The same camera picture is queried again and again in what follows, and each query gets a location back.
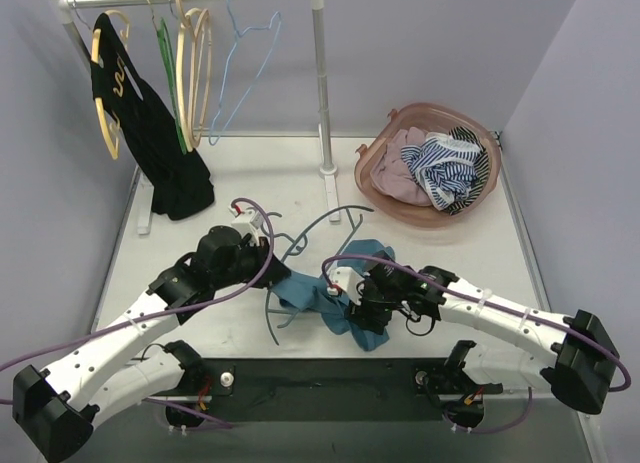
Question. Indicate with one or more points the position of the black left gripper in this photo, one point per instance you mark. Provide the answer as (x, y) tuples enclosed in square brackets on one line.
[(261, 263)]

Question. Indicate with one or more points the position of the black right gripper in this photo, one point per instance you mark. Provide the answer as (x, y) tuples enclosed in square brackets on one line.
[(367, 301)]

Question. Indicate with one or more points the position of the teal tank top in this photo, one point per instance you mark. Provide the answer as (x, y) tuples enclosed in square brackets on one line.
[(308, 293)]

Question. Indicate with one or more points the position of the teal plastic hanger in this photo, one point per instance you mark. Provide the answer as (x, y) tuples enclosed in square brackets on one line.
[(297, 245)]

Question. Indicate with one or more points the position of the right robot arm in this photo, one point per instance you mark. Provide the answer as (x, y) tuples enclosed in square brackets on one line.
[(572, 357)]

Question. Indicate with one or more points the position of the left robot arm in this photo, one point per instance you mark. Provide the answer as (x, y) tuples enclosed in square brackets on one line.
[(59, 406)]

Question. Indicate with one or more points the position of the cream wooden hanger with garment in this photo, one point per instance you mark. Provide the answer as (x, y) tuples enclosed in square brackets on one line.
[(110, 130)]

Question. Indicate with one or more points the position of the beige wooden hanger front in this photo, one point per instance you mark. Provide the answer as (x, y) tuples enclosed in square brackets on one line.
[(186, 35)]

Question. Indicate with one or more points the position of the green thin hanger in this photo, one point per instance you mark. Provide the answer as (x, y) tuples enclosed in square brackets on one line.
[(166, 52)]

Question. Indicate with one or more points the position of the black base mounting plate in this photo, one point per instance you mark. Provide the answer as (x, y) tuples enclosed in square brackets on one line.
[(328, 390)]

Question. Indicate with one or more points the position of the black hanging garment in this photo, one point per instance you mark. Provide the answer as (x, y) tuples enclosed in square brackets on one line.
[(181, 181)]

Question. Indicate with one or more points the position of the pale pink garment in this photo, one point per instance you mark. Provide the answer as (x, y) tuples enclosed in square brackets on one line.
[(390, 175)]

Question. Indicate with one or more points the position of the blue white striped garment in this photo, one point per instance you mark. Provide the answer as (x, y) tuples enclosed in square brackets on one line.
[(444, 167)]

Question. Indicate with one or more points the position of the pink plastic laundry basket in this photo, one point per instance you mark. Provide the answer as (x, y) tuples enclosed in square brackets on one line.
[(430, 117)]

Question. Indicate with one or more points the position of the white clothes rack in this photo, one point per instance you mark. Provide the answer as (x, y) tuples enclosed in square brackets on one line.
[(64, 10)]

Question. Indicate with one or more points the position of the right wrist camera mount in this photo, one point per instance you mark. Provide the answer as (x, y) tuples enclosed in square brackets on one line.
[(346, 281)]

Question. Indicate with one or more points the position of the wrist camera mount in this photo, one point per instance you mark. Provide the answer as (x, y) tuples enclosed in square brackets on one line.
[(346, 281), (247, 223)]

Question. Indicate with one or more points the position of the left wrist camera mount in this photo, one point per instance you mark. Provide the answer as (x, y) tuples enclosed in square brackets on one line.
[(247, 223)]

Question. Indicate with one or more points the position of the light blue wire hanger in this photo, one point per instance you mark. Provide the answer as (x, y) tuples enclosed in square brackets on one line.
[(233, 93)]

